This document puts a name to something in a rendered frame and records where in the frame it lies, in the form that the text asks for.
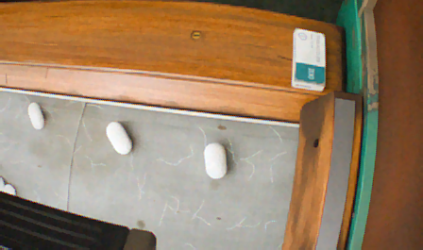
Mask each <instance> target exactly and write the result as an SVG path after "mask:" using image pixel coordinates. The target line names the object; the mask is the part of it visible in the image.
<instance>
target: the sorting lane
mask: <svg viewBox="0 0 423 250"><path fill-rule="evenodd" d="M31 103H37V104H38V105H39V107H41V111H42V115H43V117H44V126H43V127H42V129H36V128H35V127H34V126H33V124H32V123H31V119H30V118H29V114H28V107H29V106H30V104H31ZM112 122H117V123H120V124H121V125H122V127H123V128H124V130H125V131H126V133H127V134H128V136H129V137H130V139H131V141H132V146H131V149H130V152H129V153H127V154H124V155H122V154H119V153H118V152H117V151H116V150H115V148H114V147H113V145H112V143H111V141H110V139H109V138H108V135H107V128H108V125H109V124H110V123H112ZM298 135H299V125H298V124H291V123H283V122H275V121H266V120H261V121H259V119H255V120H251V118H243V117H234V116H226V115H217V114H209V113H200V112H192V111H183V110H175V109H168V108H152V107H145V106H136V105H130V104H121V103H114V102H108V101H101V100H94V99H82V98H75V97H70V96H64V95H53V94H48V93H42V92H41V93H37V92H28V91H25V92H23V91H18V90H9V89H5V88H2V89H0V176H1V177H2V179H3V180H4V183H5V186H6V185H8V184H9V185H11V186H12V187H13V188H14V189H15V191H16V193H15V195H16V196H20V197H22V198H25V199H28V200H30V201H35V202H37V203H41V204H44V205H46V206H50V207H52V208H59V209H61V210H67V211H68V212H73V213H75V214H78V215H84V216H85V217H91V218H94V219H96V220H102V221H103V222H110V223H113V224H116V225H123V226H127V228H129V229H132V228H133V227H135V228H137V229H142V230H149V231H152V232H153V234H154V235H155V236H156V238H157V245H156V249H157V250H281V247H282V245H283V243H284V235H285V227H286V225H287V217H288V214H289V207H290V204H291V197H292V191H293V184H294V177H295V169H296V155H297V148H298ZM214 142H215V143H219V144H222V145H223V146H224V147H225V149H226V156H227V165H228V170H227V172H226V173H225V174H224V175H223V176H222V177H220V178H213V177H211V176H209V174H208V173H207V169H206V160H205V149H206V147H207V146H208V145H209V144H211V143H214Z"/></svg>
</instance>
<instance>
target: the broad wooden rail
mask: <svg viewBox="0 0 423 250"><path fill-rule="evenodd" d="M296 28H298V29H304V30H306V31H312V32H316V33H319V34H325V39H326V41H325V47H326V55H325V59H326V68H325V72H326V82H325V86H324V87H325V88H324V90H323V91H316V90H308V89H301V88H294V87H292V80H293V58H294V53H293V48H294V40H293V37H294V34H295V29H296ZM345 52H346V48H345V31H344V29H343V28H342V27H341V26H339V25H333V24H327V23H326V22H319V21H316V20H313V19H306V18H305V17H298V16H294V15H291V14H284V13H279V12H276V11H269V10H261V9H259V8H246V7H238V6H231V5H222V4H214V3H206V2H198V1H183V0H52V1H51V0H48V1H46V0H44V1H42V0H41V1H32V2H31V1H28V2H27V1H25V2H14V3H13V2H10V3H9V2H7V3H0V89H2V88H5V89H9V90H18V91H23V92H25V91H28V92H37V93H41V92H42V93H48V94H53V95H64V96H70V97H75V98H82V99H94V100H101V101H108V102H114V103H121V104H130V105H136V106H145V107H152V108H168V109H175V110H183V111H192V112H200V113H209V114H217V115H226V116H234V117H243V118H251V120H255V119H259V121H261V120H266V121H275V122H283V123H291V124H298V125H300V111H301V109H302V106H303V105H304V104H306V103H308V102H310V101H312V100H314V99H315V98H318V97H320V96H322V95H324V94H328V93H330V92H333V91H343V92H345V91H346V56H345Z"/></svg>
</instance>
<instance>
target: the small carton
mask: <svg viewBox="0 0 423 250"><path fill-rule="evenodd" d="M293 40H294V48H293V53H294V58H293V80H292V87H294V88H301V89H308V90H316V91H323V90H324V88H325V87H324V86H325V82H326V72H325V68H326V59H325V55H326V47H325V41H326V39H325V34H319V33H316V32H312V31H306V30H304V29H298V28H296V29H295V34H294V37H293Z"/></svg>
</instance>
